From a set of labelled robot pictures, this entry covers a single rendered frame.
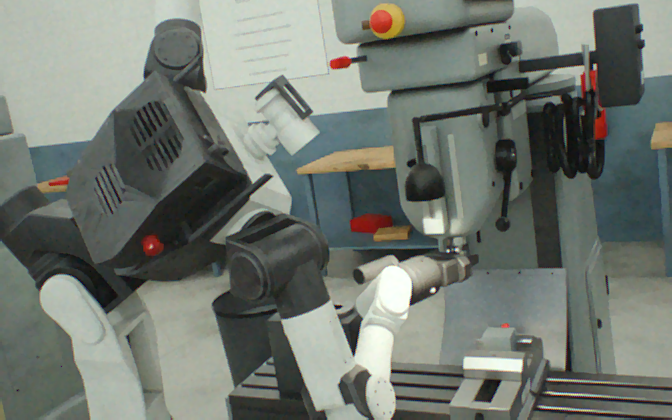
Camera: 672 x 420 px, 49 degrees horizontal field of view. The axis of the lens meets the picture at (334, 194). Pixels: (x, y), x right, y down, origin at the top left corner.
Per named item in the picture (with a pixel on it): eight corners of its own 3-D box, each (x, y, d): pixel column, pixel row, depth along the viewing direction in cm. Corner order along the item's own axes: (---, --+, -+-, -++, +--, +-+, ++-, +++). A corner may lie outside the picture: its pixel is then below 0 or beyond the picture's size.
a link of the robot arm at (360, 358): (407, 342, 137) (393, 439, 124) (362, 352, 143) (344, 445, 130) (377, 310, 132) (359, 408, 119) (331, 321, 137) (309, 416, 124)
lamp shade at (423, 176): (409, 203, 131) (405, 170, 130) (403, 196, 138) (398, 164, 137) (449, 197, 132) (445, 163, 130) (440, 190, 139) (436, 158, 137)
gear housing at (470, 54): (479, 80, 136) (473, 25, 134) (359, 95, 147) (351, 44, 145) (517, 64, 165) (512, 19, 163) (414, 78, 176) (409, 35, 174)
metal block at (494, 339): (512, 363, 157) (509, 337, 156) (485, 362, 160) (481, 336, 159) (517, 353, 162) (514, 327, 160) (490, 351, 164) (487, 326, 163)
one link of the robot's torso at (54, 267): (17, 287, 135) (60, 249, 132) (54, 264, 148) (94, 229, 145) (65, 340, 136) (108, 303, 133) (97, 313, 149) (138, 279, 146)
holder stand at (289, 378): (360, 399, 169) (347, 318, 165) (278, 393, 179) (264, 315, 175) (379, 376, 179) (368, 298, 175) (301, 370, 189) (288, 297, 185)
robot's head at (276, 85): (274, 144, 130) (302, 120, 125) (242, 107, 129) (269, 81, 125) (290, 133, 135) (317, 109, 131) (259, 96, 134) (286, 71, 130)
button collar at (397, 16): (403, 36, 128) (398, 0, 127) (371, 41, 131) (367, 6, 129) (407, 35, 130) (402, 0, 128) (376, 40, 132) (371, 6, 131)
